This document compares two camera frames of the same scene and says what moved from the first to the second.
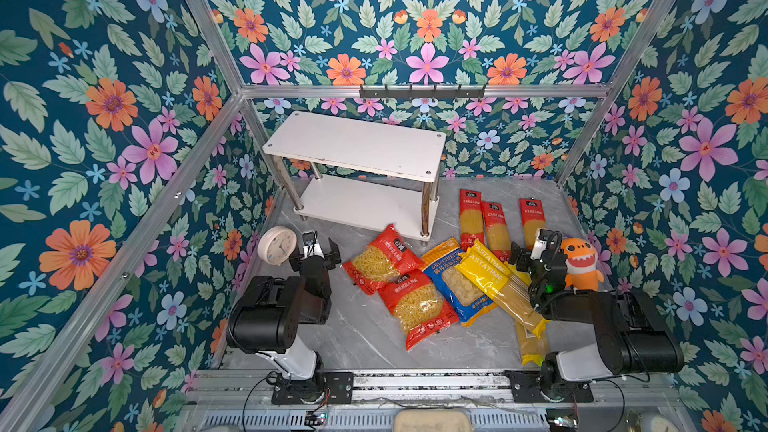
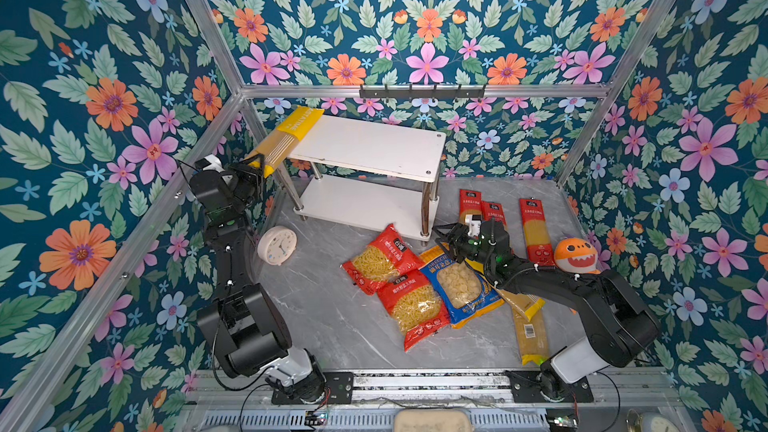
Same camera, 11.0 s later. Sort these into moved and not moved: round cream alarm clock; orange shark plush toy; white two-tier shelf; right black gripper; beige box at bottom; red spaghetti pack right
Moved: right black gripper
Not moved: beige box at bottom; orange shark plush toy; round cream alarm clock; red spaghetti pack right; white two-tier shelf
